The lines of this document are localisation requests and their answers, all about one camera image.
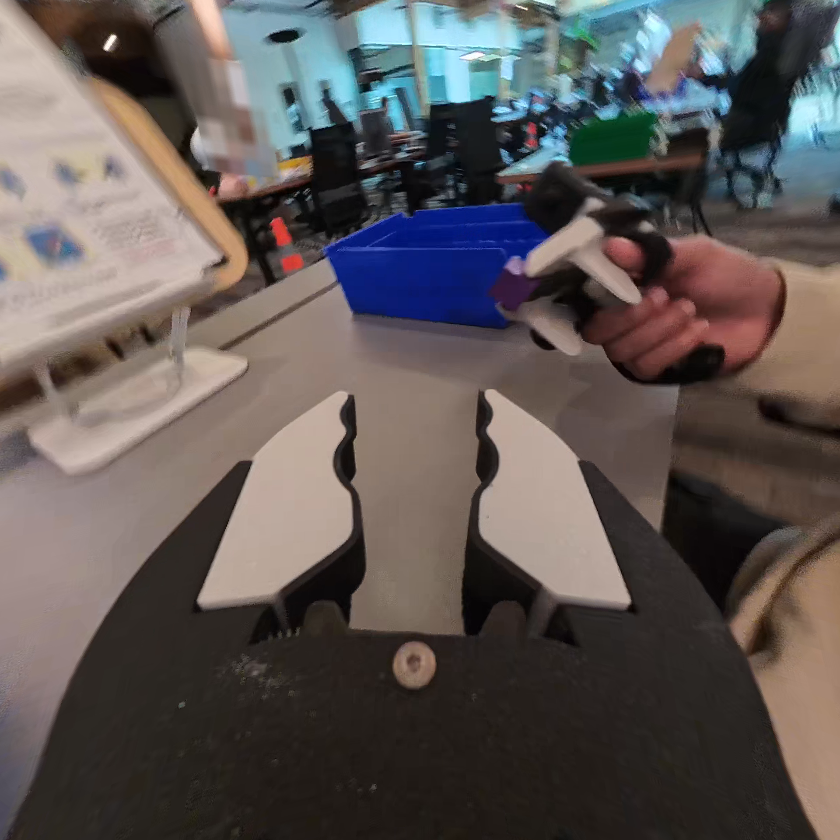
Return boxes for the orange traffic cone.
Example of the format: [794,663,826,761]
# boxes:
[269,217,305,277]

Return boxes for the long wooden table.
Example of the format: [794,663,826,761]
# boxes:
[495,151,714,232]
[217,154,422,284]

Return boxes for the blue plastic bin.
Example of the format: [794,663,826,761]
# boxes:
[325,203,553,329]

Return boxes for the black office chair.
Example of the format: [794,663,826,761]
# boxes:
[308,121,370,235]
[428,97,508,206]
[663,471,790,613]

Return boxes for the person's right hand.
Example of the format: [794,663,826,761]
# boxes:
[581,235,786,383]

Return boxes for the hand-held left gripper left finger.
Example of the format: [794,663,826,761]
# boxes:
[197,392,366,634]

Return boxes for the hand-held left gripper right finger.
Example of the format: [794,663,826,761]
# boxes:
[462,389,633,634]

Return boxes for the wooden display board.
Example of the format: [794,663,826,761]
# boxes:
[0,0,249,389]

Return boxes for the purple wooden cube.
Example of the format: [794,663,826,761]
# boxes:
[490,257,543,313]

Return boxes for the printed instruction sheet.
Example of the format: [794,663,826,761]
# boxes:
[0,0,223,370]

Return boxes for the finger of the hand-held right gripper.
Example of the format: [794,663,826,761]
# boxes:
[524,215,644,307]
[500,297,586,357]

